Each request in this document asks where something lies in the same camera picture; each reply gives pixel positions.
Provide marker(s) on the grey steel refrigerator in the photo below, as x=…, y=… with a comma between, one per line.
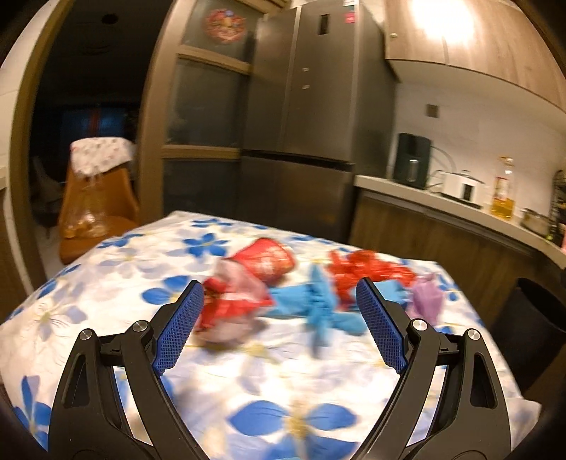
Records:
x=309, y=110

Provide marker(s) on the red striped plastic bag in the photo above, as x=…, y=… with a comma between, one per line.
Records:
x=230, y=300

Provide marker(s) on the orange chair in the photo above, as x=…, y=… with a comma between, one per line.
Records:
x=115, y=199

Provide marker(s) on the blue plastic bag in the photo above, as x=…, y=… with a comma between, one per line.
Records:
x=318, y=305

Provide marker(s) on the cooking oil bottle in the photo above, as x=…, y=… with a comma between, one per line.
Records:
x=503, y=203

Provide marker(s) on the steel bowl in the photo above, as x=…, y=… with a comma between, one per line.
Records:
x=536, y=221

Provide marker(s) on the kitchen counter with wooden cabinets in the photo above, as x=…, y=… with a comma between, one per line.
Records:
x=420, y=234

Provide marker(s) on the clear plastic bag of fruit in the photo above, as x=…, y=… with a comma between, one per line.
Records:
x=86, y=216

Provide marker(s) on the blue floral cloth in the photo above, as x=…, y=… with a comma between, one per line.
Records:
x=265, y=398

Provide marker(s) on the red round door decoration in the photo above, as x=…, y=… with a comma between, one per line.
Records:
x=224, y=24

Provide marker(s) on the dotted white cloth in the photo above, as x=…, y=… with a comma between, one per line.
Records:
x=101, y=152

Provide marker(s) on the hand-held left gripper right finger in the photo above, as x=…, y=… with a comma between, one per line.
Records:
x=382, y=325

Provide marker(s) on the wooden glass sliding door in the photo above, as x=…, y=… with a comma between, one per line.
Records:
x=208, y=101

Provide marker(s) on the red can with gold rim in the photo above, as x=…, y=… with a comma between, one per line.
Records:
x=265, y=261

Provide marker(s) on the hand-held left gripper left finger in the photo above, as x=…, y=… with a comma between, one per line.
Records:
x=177, y=329

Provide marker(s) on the purple plastic bag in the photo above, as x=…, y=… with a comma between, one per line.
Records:
x=424, y=298

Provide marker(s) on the black trash bin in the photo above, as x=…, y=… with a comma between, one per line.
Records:
x=530, y=331

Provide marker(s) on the black air fryer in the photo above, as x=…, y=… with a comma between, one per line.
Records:
x=411, y=155

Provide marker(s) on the dark wall socket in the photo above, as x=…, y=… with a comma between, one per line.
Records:
x=432, y=110

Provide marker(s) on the white electric cooker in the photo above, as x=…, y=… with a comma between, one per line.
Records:
x=460, y=188

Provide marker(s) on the black dish rack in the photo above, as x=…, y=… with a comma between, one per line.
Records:
x=559, y=199

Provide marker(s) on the wooden upper cabinet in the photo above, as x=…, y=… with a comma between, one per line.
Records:
x=486, y=40

